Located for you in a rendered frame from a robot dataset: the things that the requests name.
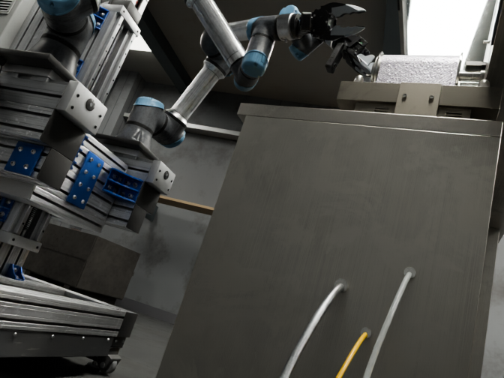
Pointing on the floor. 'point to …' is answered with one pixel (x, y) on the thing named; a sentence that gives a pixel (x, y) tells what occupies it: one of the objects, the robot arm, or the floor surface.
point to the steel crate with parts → (82, 263)
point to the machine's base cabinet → (339, 253)
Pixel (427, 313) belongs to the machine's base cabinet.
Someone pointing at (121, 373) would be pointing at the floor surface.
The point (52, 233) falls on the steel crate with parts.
